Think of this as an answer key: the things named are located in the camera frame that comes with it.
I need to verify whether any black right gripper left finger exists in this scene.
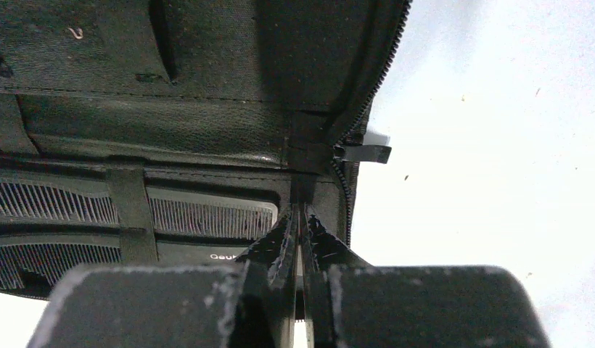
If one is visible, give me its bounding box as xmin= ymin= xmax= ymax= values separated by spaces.
xmin=28 ymin=205 xmax=299 ymax=347

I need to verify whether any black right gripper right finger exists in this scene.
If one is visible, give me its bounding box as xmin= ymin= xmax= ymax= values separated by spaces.
xmin=300 ymin=204 xmax=550 ymax=347

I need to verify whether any small black comb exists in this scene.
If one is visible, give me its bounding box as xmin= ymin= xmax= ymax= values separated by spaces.
xmin=0 ymin=178 xmax=279 ymax=240

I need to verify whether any black zippered tool case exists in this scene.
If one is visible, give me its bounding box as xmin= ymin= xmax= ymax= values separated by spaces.
xmin=0 ymin=1 xmax=411 ymax=262

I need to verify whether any black handled comb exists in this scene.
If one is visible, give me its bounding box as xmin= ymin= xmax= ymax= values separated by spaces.
xmin=0 ymin=235 xmax=246 ymax=291

